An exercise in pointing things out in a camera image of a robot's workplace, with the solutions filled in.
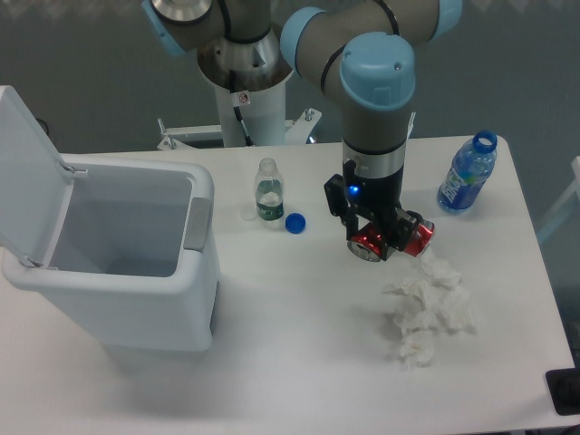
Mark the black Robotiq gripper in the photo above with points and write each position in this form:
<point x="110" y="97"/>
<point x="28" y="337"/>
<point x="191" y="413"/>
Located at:
<point x="376" y="199"/>

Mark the red soda can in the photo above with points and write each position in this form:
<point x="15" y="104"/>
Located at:
<point x="369" y="245"/>

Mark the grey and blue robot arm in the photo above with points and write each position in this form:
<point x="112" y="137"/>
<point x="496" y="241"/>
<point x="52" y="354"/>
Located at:
<point x="361" y="59"/>

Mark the white trash can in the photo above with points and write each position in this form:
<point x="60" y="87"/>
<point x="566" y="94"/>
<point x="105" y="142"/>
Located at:
<point x="124" y="247"/>

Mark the white trash can lid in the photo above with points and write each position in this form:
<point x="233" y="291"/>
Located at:
<point x="36" y="184"/>

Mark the blue bottle cap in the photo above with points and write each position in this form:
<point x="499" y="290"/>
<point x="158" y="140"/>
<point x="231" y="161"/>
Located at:
<point x="295" y="223"/>

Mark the clear bottle green label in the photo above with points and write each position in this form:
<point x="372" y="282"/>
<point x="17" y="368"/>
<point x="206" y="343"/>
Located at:
<point x="269" y="193"/>

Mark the blue plastic water bottle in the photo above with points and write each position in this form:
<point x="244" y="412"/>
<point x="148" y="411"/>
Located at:
<point x="470" y="168"/>

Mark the crumpled white tissue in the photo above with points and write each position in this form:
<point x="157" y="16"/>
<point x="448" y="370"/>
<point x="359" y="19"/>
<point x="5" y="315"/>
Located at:
<point x="432" y="302"/>

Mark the white furniture piece at right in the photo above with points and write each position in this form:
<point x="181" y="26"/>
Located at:
<point x="562" y="209"/>

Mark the black device at edge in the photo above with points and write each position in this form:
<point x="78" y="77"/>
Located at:
<point x="563" y="385"/>

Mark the white metal base frame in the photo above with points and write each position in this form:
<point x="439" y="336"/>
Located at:
<point x="300" y="131"/>

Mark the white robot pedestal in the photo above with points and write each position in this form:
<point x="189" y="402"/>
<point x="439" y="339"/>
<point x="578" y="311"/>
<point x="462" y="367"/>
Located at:
<point x="249" y="82"/>

